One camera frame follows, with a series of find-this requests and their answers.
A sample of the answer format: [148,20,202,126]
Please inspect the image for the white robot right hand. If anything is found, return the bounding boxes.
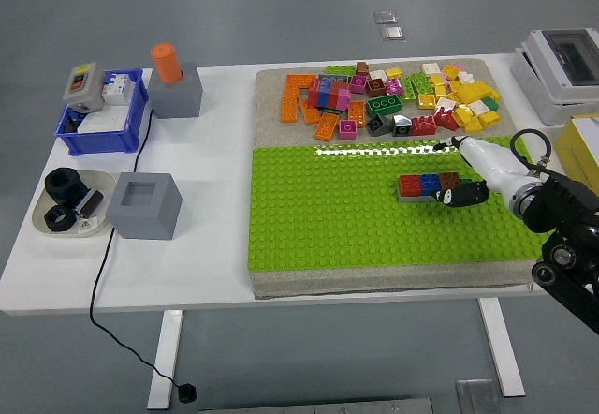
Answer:
[431,135,539,209]

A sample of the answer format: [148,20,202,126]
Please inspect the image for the blue square toy brick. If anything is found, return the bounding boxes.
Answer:
[418,173,441,197]

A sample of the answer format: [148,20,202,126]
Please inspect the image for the large yellow toy brick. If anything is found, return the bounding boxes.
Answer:
[454,81,492,105]

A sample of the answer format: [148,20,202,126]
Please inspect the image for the red square toy brick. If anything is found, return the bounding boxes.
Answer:
[397,174,421,198]

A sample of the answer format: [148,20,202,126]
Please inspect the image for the black sloped toy brick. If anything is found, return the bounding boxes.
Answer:
[391,114,413,138]

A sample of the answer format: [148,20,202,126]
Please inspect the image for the dark grey sloped toy brick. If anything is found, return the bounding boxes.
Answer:
[366,113,392,137]

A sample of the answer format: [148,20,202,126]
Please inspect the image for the dark green hollow toy brick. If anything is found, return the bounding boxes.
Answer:
[365,96,402,118]

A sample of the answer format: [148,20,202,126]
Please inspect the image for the orange long toy brick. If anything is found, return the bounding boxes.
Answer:
[347,100,366,128]
[299,99,322,126]
[279,86,300,124]
[314,112,339,141]
[285,74,318,90]

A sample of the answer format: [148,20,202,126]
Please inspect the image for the lime green studded baseplate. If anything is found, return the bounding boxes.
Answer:
[246,135,556,274]

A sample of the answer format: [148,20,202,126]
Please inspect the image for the yellow cardboard box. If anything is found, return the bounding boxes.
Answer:
[554,114,599,185]

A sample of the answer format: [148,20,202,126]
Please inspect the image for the white table leg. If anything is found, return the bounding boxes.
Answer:
[147,310,183,410]
[477,297,526,397]

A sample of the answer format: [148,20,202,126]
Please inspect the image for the grey-brown mat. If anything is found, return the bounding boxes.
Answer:
[252,57,547,301]

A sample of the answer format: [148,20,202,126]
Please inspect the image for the long metal bar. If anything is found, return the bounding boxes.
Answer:
[198,397,435,414]

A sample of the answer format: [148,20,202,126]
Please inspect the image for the grey block with round hole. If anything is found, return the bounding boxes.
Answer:
[147,61,203,119]

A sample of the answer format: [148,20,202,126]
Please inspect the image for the orange plastic cylinder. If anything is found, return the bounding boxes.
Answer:
[150,42,183,85]

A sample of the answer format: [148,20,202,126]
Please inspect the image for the grey block with square recess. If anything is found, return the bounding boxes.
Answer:
[105,172,183,242]

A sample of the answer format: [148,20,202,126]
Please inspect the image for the white circuit breaker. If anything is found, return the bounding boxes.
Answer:
[101,72,137,105]

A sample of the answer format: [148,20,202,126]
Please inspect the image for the cream oval tray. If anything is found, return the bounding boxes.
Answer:
[31,170,117,237]

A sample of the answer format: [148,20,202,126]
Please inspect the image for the blue plastic bin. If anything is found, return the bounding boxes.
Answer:
[53,67,150,156]

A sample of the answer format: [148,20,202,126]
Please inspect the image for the dark brown roller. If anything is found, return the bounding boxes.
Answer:
[73,189,105,217]

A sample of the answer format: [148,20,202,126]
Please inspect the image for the small black hex nut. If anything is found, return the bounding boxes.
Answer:
[43,204,77,233]

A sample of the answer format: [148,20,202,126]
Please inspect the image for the large black hex nut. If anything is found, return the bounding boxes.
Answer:
[44,167,85,205]

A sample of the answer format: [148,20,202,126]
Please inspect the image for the grey electrical enclosure box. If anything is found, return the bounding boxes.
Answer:
[509,28,599,126]

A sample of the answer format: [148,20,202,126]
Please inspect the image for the square metal base plate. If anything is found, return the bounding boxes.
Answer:
[456,378,502,414]

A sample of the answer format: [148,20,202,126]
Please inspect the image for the white wall switch plate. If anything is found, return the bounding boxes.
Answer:
[76,104,131,134]

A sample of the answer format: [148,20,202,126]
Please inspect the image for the grey push-button switch box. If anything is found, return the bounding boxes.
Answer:
[62,61,105,114]

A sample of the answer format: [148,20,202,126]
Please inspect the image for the black power cord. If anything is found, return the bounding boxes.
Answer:
[88,107,184,390]

